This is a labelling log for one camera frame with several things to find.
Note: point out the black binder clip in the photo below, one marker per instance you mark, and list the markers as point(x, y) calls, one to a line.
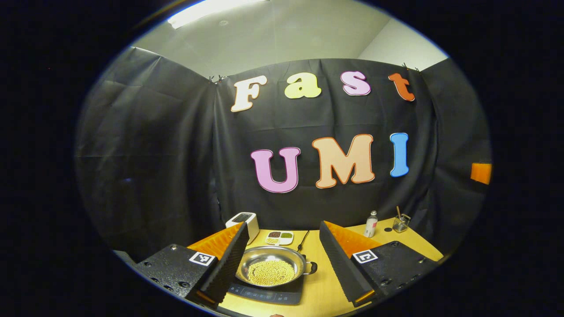
point(216, 79)
point(410, 67)

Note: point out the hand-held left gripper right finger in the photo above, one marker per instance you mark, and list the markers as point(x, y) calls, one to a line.
point(343, 268)

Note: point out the white divided dish of beans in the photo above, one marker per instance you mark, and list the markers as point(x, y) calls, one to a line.
point(282, 237)

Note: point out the grey ribbed strip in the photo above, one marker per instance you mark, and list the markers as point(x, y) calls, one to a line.
point(124, 257)

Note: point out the white toaster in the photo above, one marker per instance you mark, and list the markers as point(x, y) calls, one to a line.
point(252, 224)

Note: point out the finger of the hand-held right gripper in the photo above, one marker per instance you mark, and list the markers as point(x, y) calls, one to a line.
point(481, 173)

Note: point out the clear plastic bottle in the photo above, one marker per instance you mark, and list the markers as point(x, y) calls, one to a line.
point(371, 225)

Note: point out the black induction cooktop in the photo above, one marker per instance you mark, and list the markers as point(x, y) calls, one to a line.
point(264, 296)

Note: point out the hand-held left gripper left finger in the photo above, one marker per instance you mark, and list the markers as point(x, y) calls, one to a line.
point(227, 266)

